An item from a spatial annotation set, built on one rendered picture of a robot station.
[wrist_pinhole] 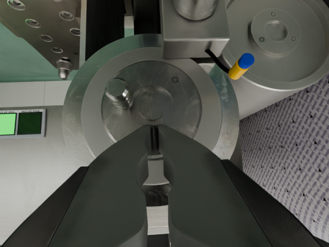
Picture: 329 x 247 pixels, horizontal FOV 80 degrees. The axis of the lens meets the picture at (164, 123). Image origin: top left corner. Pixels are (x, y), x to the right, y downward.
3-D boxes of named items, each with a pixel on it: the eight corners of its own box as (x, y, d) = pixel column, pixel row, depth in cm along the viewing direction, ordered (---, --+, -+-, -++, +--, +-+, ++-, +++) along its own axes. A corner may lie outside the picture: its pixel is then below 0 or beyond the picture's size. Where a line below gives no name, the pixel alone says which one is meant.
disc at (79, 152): (238, 38, 18) (242, 211, 15) (236, 42, 19) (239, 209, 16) (74, 26, 18) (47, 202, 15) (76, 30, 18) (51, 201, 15)
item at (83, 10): (89, -101, 21) (84, 61, 18) (124, 36, 44) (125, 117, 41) (84, -101, 21) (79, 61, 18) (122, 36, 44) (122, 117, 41)
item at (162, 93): (195, 166, 14) (89, 148, 14) (190, 165, 16) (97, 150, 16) (208, 67, 15) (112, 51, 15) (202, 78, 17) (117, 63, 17)
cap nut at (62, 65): (68, 59, 50) (67, 76, 49) (74, 66, 53) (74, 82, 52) (53, 60, 49) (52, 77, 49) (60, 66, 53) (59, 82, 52)
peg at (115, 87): (114, 72, 12) (132, 85, 12) (122, 88, 15) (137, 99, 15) (99, 89, 12) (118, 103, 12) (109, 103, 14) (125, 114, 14)
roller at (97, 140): (222, 51, 17) (223, 188, 15) (182, 116, 43) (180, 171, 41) (89, 41, 17) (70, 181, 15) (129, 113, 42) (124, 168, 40)
